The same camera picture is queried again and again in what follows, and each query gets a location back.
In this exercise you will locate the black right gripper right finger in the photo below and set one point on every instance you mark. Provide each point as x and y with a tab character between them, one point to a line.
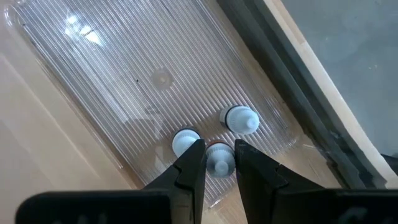
258	186

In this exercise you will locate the small orange food coloring bottle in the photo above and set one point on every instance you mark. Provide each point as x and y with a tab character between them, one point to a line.
220	161

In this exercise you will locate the black table frame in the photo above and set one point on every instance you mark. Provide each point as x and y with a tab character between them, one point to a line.
287	71

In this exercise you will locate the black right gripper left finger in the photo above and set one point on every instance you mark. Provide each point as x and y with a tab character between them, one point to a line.
186	186

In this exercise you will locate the clear plastic bin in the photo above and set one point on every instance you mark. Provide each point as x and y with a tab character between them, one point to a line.
124	62

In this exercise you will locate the small olive food coloring bottle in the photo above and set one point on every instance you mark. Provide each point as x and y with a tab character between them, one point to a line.
241	119

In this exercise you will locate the small black food coloring bottle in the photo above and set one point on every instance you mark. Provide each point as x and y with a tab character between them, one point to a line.
183	141

